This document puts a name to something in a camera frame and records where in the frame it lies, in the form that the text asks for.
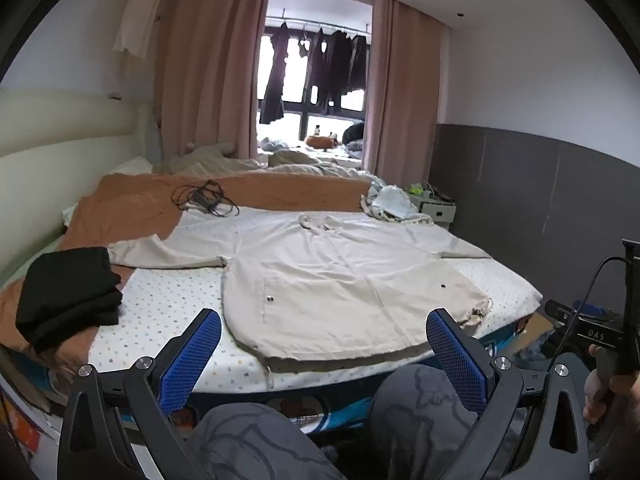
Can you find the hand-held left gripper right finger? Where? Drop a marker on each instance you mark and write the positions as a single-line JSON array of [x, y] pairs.
[[455, 360]]

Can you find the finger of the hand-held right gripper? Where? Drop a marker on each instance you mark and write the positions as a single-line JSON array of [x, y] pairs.
[[557, 310]]

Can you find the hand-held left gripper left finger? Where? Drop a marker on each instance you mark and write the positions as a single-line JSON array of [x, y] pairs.
[[192, 360]]

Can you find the beige coat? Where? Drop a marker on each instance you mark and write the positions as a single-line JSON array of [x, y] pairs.
[[325, 280]]

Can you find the black folded clothes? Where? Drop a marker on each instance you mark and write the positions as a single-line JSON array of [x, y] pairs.
[[65, 295]]

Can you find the person's right hand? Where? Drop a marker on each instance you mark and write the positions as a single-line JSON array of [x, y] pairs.
[[625, 387]]

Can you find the bed with floral sheet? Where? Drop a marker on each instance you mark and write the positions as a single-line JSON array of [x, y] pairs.
[[165, 305]]

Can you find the person's right leg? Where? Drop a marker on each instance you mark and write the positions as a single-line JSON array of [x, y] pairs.
[[415, 410]]

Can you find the white nightstand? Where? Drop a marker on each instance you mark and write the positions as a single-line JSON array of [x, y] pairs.
[[440, 212]]

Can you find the crumpled white cloth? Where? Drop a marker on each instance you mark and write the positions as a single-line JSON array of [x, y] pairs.
[[395, 202]]

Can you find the orange blanket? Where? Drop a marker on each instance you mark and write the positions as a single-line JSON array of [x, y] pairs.
[[135, 200]]

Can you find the green item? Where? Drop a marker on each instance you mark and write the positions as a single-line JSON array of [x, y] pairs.
[[412, 189]]

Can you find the beige duvet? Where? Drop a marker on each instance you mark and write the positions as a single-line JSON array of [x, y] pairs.
[[215, 160]]

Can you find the pale pillow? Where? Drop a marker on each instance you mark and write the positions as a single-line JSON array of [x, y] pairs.
[[131, 166]]

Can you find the pale cloth pile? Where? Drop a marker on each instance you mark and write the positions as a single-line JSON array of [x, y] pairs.
[[272, 144]]

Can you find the dark bag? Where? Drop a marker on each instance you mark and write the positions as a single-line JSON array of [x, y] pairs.
[[354, 132]]

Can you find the orange plush toy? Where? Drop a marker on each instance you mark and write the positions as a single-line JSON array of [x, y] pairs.
[[320, 141]]

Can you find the pink curtain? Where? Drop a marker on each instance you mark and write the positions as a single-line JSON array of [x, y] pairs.
[[210, 60], [405, 100]]

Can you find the cream padded headboard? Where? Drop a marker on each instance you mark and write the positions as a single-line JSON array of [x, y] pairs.
[[60, 135]]

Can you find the long dark hanging garment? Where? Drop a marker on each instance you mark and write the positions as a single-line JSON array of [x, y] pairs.
[[274, 85]]

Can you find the white hanging garment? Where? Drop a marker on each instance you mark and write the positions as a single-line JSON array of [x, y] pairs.
[[140, 15]]

